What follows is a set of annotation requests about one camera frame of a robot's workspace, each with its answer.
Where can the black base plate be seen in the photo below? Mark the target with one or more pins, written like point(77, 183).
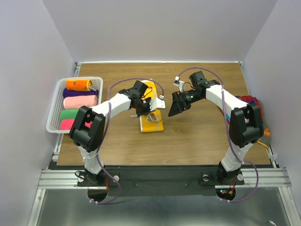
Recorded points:
point(136, 181)

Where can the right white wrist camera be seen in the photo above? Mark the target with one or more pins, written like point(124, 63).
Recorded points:
point(179, 83)

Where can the green rolled towel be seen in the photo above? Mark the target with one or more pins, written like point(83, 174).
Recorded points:
point(68, 114)

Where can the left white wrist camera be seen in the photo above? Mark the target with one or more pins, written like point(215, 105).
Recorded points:
point(157, 103)

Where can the orange rolled towel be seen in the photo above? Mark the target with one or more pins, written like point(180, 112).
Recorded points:
point(79, 84)

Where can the hot pink rolled towel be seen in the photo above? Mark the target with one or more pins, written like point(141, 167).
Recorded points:
point(66, 124)

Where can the yellow patterned towel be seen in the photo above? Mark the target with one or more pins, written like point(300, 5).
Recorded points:
point(152, 122)

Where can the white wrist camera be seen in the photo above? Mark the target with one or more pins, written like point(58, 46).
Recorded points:
point(157, 103)
point(179, 83)

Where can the light pink rolled towel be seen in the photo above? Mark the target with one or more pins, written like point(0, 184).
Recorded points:
point(79, 101)

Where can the teal red-trimmed towel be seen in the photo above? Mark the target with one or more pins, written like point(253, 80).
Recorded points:
point(228, 110)

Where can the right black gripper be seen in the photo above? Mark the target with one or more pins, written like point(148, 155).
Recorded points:
point(178, 103)

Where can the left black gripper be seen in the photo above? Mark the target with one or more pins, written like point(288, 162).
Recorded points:
point(147, 111)

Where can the grey orange-trimmed towel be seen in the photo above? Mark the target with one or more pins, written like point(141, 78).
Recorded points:
point(265, 139)

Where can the aluminium frame rail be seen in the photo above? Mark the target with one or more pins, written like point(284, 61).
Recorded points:
point(57, 179)

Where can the purple rolled towel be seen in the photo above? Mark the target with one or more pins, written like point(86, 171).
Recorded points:
point(73, 93)

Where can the red blue patterned towel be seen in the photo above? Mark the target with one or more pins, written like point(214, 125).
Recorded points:
point(251, 100)

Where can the white plastic basket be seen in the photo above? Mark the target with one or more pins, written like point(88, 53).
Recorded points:
point(53, 124)

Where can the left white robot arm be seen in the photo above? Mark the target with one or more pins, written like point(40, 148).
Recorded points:
point(91, 125)

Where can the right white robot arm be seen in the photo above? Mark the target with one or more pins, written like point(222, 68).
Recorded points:
point(243, 121)

